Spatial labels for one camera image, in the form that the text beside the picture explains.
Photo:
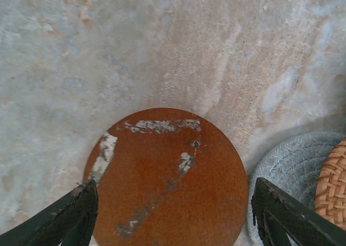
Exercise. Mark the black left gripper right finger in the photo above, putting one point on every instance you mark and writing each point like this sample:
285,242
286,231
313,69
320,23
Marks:
283,219

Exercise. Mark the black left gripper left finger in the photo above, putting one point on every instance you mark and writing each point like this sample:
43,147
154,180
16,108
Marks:
67,216

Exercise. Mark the blue woven round coaster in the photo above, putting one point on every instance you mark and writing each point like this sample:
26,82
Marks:
286,162

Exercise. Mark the round rattan coaster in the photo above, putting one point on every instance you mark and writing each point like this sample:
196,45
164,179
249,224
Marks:
333,181

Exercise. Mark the brown round wooden coaster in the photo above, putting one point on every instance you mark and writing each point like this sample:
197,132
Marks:
167,189

